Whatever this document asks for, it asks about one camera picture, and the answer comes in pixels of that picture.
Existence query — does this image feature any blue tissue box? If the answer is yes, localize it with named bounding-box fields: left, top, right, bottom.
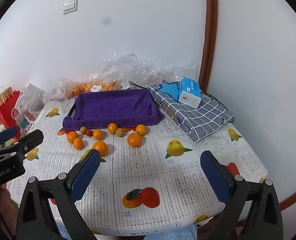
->
left=178, top=77, right=202, bottom=108

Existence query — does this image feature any person's left hand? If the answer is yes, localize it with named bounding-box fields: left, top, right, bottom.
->
left=0, top=184, right=17, bottom=237

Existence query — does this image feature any large tangerine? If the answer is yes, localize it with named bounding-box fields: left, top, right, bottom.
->
left=127, top=133, right=142, bottom=147

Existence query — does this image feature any small red fruit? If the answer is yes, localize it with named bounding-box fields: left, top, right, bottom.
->
left=85, top=129, right=92, bottom=137

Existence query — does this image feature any purple towel on tray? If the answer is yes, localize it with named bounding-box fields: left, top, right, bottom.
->
left=63, top=89, right=164, bottom=131

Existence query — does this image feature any brown wooden door frame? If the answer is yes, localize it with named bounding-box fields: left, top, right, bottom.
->
left=198, top=0, right=218, bottom=92

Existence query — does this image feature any white plastic bag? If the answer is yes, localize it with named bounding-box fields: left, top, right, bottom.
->
left=15, top=83, right=45, bottom=123

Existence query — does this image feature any blue star paper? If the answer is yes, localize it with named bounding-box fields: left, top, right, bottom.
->
left=158, top=82, right=179, bottom=101

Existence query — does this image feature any red paper shopping bag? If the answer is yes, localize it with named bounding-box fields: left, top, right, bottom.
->
left=0, top=87, right=29, bottom=140

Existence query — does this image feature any clear plastic bag left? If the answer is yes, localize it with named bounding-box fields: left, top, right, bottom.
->
left=42, top=78, right=76, bottom=104

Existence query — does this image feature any white wall light switch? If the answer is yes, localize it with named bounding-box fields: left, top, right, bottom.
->
left=63, top=0, right=78, bottom=15

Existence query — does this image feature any small orange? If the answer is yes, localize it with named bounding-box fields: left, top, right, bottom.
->
left=135, top=124, right=147, bottom=136
left=108, top=123, right=118, bottom=134
left=92, top=129, right=104, bottom=140

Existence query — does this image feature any black tray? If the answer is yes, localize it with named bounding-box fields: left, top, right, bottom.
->
left=68, top=102, right=76, bottom=118

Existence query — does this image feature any grey checked folded cloth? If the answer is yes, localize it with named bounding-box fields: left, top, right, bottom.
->
left=148, top=83, right=234, bottom=142

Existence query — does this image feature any green round fruit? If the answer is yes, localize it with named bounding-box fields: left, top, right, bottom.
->
left=80, top=126, right=87, bottom=134
left=115, top=128, right=124, bottom=137

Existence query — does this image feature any clear plastic bag of oranges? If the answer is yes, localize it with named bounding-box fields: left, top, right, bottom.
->
left=61, top=54, right=200, bottom=99

